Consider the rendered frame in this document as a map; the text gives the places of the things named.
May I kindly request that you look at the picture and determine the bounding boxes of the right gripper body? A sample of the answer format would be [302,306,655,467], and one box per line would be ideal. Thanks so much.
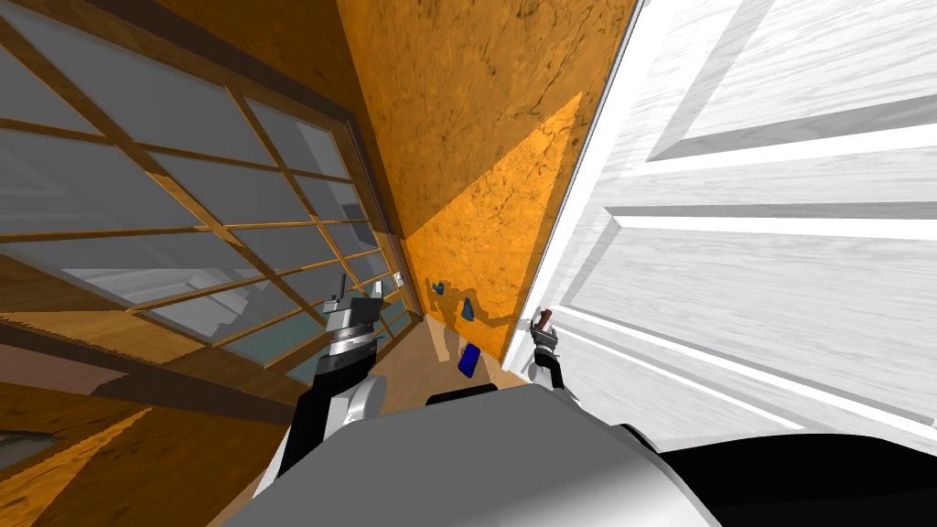
[530,323,562,354]

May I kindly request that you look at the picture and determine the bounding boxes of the wooden lattice window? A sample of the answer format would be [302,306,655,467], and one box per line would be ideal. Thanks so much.
[0,0,427,369]

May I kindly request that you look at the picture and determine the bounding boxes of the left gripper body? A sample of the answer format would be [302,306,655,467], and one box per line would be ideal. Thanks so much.
[322,295,383,338]

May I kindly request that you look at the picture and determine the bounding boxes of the white panelled door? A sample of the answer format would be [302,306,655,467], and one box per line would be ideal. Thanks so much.
[501,0,937,457]

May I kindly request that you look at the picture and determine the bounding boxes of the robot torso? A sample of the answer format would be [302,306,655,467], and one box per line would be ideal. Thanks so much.
[251,381,724,527]

